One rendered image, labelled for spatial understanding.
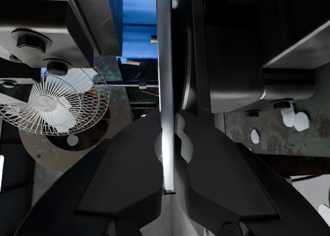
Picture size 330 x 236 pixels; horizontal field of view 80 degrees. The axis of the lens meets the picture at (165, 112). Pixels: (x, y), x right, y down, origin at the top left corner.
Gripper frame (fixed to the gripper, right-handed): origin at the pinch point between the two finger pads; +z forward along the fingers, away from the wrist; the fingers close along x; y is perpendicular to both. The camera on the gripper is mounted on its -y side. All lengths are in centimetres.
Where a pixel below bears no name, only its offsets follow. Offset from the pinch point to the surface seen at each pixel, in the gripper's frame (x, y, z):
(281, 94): 11.4, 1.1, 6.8
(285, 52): 9.8, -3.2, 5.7
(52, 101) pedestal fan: -52, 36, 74
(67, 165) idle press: -67, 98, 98
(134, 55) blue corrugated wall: -42, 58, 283
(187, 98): 2.0, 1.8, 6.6
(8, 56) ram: -22.0, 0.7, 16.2
